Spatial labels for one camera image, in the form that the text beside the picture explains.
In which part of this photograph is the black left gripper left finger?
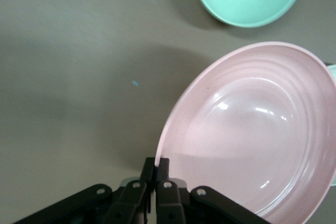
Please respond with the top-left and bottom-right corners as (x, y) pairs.
(13, 157), (156, 224)

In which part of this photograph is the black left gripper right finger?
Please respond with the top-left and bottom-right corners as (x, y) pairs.
(155, 157), (271, 224)

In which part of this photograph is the pink plate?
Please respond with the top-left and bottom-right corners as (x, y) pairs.
(154, 41), (336, 224)

